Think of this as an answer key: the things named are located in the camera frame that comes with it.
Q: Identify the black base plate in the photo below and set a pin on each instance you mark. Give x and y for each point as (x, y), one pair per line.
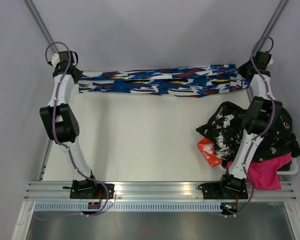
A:
(85, 190)
(213, 191)

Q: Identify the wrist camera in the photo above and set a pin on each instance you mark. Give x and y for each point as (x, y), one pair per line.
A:
(55, 59)
(271, 61)

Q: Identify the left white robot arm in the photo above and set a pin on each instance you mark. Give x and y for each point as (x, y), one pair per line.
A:
(57, 117)

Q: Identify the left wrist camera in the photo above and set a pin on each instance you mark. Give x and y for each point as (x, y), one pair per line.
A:
(55, 59)

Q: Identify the black white patterned trousers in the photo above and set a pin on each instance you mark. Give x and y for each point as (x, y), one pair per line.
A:
(224, 129)

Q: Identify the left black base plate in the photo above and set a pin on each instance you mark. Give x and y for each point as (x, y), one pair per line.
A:
(85, 190)

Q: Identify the aluminium frame post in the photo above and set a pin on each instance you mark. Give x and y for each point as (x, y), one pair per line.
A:
(280, 8)
(38, 20)

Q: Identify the left aluminium frame post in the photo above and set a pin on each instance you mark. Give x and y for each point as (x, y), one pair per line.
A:
(38, 20)

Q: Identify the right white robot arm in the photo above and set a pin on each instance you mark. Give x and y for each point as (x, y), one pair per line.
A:
(260, 116)

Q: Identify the aluminium mounting rail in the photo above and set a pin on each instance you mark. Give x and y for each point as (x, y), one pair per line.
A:
(153, 191)

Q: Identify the pink garment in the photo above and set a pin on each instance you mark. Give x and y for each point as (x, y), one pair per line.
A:
(264, 174)

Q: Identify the orange white garment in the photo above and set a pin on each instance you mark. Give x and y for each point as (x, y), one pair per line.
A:
(206, 148)

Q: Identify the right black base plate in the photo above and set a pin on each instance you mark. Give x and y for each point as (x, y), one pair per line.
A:
(213, 191)

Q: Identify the white tray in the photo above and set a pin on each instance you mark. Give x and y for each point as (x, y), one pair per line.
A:
(291, 168)

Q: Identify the right aluminium frame post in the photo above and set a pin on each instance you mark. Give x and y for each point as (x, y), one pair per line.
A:
(280, 8)

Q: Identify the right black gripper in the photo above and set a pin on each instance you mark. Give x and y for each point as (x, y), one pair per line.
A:
(242, 69)

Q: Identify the blue white red patterned trousers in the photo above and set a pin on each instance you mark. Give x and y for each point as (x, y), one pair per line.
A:
(192, 82)

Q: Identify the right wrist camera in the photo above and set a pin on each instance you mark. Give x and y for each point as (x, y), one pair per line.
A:
(271, 61)

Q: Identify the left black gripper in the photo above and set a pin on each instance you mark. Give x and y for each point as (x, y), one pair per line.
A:
(79, 73)

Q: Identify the slotted cable duct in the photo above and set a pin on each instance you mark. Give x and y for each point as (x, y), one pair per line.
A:
(129, 206)

